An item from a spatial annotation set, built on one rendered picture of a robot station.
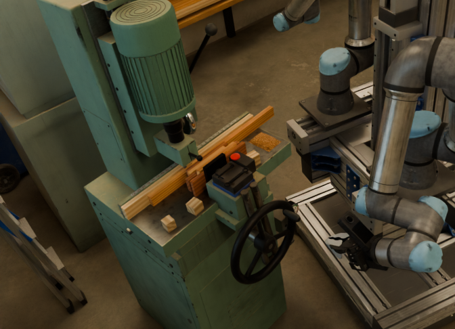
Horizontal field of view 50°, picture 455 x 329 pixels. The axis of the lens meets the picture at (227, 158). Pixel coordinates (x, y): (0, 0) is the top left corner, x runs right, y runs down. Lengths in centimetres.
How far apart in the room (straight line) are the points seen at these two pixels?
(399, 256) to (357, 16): 98
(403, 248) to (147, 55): 81
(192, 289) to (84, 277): 114
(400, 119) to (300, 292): 133
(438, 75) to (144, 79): 74
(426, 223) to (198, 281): 79
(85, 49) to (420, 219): 103
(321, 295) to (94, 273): 119
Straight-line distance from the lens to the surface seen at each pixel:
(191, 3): 377
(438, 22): 165
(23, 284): 290
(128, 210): 159
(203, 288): 175
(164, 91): 138
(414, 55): 122
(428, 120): 160
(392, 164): 130
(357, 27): 196
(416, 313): 211
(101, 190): 192
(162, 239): 151
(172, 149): 156
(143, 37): 130
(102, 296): 264
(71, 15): 148
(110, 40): 146
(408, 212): 132
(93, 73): 155
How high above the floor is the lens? 199
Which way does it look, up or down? 39 degrees down
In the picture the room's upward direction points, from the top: 12 degrees counter-clockwise
